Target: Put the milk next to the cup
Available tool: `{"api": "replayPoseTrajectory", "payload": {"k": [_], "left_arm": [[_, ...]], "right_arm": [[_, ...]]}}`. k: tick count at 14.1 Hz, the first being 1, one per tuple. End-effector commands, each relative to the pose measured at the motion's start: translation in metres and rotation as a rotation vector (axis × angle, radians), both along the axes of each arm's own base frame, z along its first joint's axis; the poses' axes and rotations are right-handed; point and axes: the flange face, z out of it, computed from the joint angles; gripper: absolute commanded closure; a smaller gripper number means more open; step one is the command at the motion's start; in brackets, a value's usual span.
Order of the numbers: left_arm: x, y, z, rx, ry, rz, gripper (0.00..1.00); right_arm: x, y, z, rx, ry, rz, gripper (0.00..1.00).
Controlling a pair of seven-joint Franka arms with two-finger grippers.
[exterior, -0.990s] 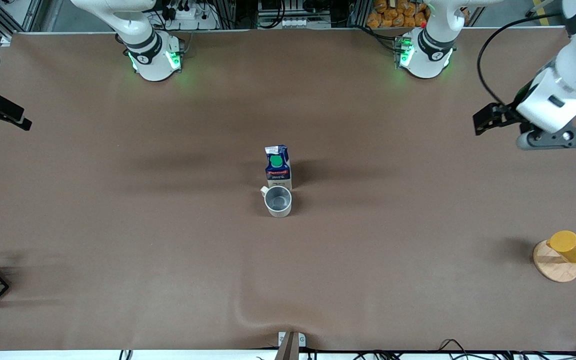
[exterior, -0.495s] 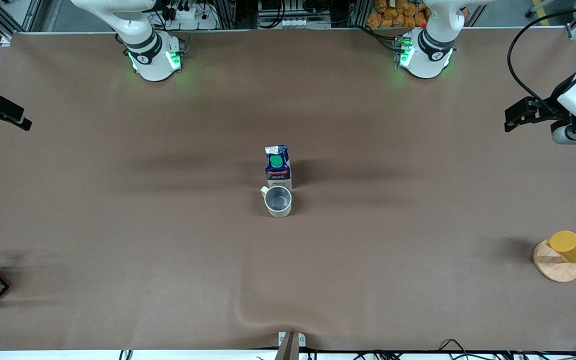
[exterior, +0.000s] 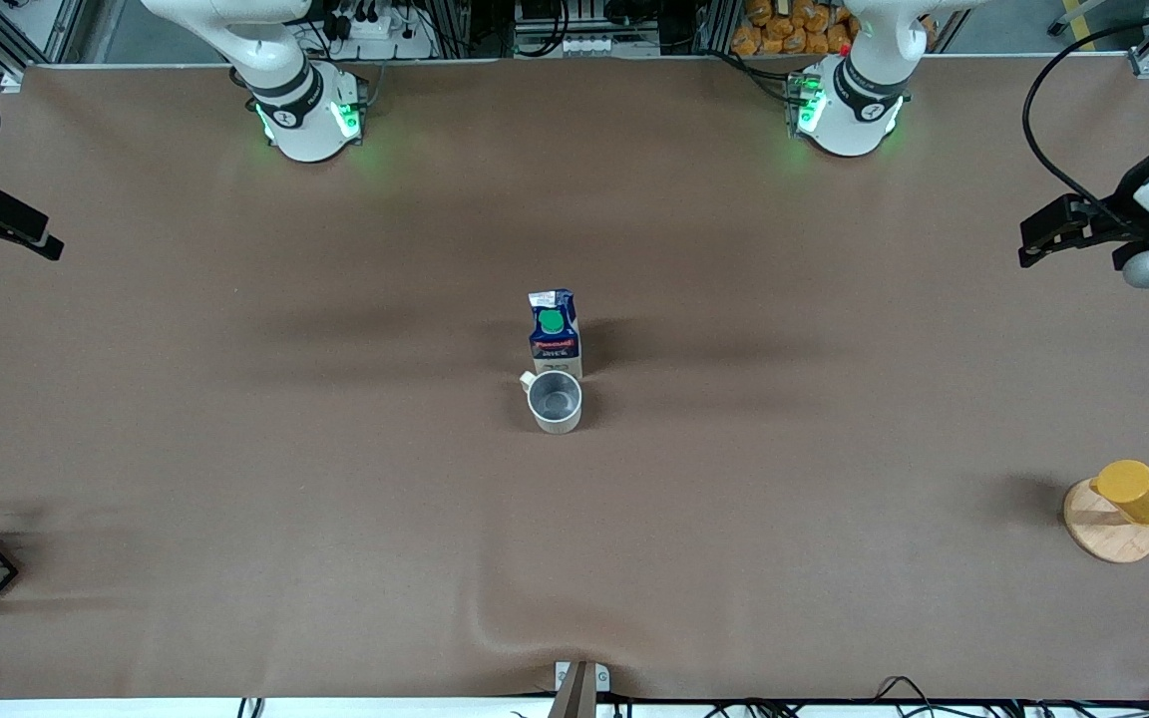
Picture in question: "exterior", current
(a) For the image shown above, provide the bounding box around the yellow cup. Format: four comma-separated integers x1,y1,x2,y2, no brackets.
1090,459,1149,528

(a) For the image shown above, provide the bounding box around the metal table clamp bracket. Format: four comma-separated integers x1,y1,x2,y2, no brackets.
547,660,611,718

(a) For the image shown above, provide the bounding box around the long white power strip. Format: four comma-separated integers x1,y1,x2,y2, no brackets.
557,35,662,57

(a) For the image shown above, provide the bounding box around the bag of orange buns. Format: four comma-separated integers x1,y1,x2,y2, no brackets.
731,0,860,57

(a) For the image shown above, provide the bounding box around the white mug with grey inside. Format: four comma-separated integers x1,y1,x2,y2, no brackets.
519,370,583,436

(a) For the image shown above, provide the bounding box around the wooden cup stand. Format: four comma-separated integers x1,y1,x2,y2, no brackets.
1063,479,1149,565

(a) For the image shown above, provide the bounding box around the blue and white milk carton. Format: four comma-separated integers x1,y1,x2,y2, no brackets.
527,288,584,381

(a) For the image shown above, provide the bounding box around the white power strip with plugs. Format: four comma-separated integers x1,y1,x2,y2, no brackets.
333,0,418,41

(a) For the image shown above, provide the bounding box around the black cable bundle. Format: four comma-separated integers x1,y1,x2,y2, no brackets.
614,676,1149,718

